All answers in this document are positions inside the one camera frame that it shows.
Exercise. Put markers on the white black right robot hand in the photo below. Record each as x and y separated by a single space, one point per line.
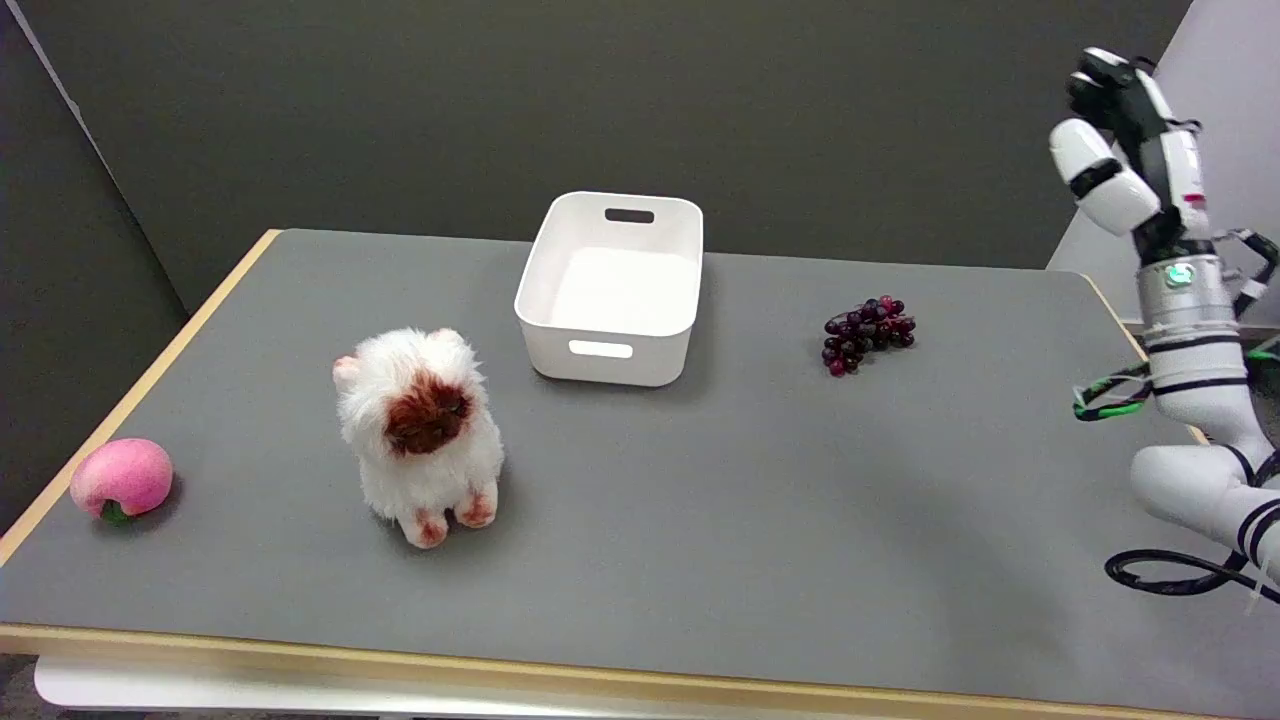
1120 170

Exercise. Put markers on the white fluffy plush toy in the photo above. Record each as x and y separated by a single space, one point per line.
420 430

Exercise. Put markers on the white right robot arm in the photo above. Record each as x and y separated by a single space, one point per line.
1200 400

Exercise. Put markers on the pink peach toy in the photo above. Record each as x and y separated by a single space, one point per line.
121 479

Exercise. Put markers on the dark purple grape bunch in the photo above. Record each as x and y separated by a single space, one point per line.
866 333

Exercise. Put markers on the white plastic storage bin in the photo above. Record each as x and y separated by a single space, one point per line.
612 290

